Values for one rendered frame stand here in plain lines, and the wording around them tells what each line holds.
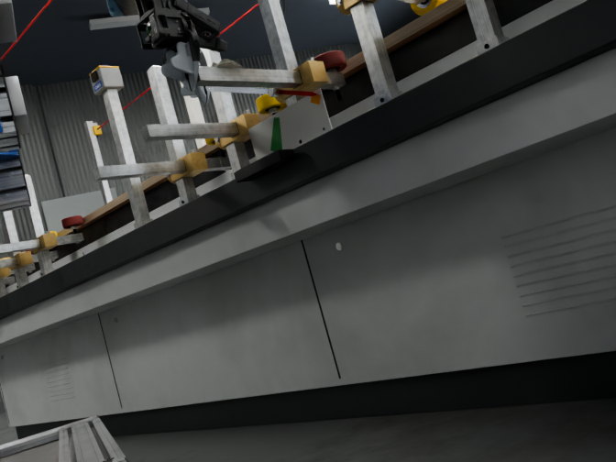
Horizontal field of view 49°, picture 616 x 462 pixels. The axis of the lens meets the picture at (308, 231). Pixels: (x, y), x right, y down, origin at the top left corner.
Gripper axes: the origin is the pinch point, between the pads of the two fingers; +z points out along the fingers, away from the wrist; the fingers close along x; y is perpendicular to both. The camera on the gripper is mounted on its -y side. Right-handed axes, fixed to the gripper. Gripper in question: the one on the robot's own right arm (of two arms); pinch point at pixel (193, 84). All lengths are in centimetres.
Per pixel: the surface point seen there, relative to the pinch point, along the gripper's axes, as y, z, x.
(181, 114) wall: -424, -206, -557
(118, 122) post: -31, -21, -78
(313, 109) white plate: -29.3, 6.3, 2.6
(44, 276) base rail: -28, 13, -149
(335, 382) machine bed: -52, 72, -37
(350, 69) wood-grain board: -48.8, -4.8, 0.7
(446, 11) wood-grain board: -49, -5, 30
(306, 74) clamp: -29.3, -1.6, 3.3
